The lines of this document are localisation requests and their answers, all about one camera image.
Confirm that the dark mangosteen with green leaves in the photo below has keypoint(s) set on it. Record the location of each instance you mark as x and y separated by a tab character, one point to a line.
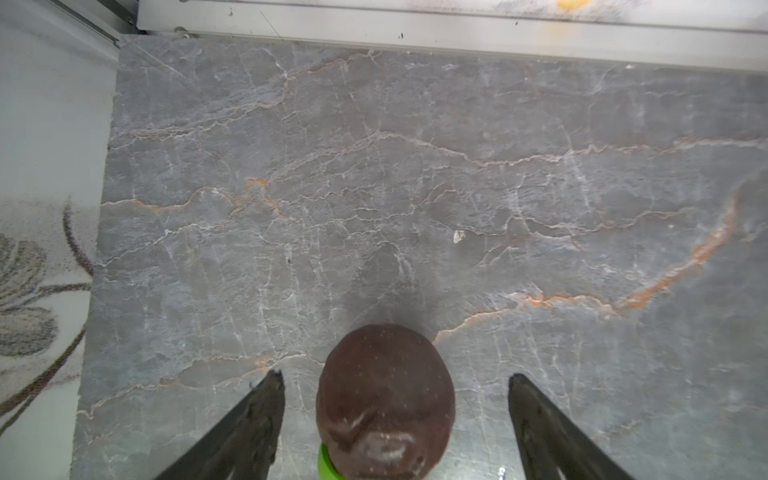
385	405

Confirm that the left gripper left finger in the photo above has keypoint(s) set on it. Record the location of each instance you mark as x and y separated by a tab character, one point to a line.
243	444

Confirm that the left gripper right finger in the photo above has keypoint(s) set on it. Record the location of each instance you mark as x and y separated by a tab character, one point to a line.
550	445

